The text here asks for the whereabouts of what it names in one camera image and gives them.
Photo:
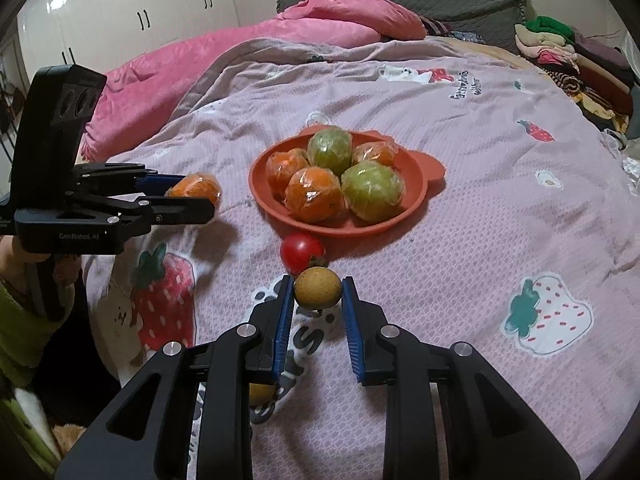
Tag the person's left forearm green sleeve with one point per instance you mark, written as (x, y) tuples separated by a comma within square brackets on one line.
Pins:
[(25, 340)]

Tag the strawberry printed pink blanket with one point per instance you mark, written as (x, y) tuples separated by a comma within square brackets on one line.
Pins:
[(475, 260)]

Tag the orange-red plate with ears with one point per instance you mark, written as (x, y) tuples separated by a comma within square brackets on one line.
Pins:
[(410, 195)]

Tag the plain pink fleece blanket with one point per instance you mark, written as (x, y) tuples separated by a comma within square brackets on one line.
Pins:
[(225, 50)]

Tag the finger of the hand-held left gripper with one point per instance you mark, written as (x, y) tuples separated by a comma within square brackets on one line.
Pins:
[(180, 210), (160, 182)]

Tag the person's left hand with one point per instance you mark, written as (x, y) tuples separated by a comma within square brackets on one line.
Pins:
[(12, 260)]

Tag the plastic-wrapped orange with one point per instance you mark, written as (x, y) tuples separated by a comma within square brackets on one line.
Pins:
[(377, 152), (315, 194), (197, 187), (285, 167)]

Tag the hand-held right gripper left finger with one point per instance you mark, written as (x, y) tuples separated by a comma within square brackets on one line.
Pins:
[(282, 320)]

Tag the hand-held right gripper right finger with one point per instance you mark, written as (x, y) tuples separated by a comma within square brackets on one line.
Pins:
[(352, 320)]

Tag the stack of folded clothes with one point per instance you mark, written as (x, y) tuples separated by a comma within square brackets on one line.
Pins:
[(575, 60)]

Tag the white wardrobe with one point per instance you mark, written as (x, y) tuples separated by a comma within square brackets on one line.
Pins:
[(125, 5)]

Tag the large green fruit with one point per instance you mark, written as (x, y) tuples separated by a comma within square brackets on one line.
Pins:
[(372, 190)]

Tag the grey quilted headboard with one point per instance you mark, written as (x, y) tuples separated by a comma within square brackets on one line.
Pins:
[(450, 5)]

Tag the small brown longan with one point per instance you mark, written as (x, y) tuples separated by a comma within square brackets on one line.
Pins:
[(261, 394), (318, 287)]

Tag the small green fruit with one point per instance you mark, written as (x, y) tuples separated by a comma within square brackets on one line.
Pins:
[(329, 147)]

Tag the red tomato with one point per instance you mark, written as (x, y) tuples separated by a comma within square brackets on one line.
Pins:
[(301, 253)]

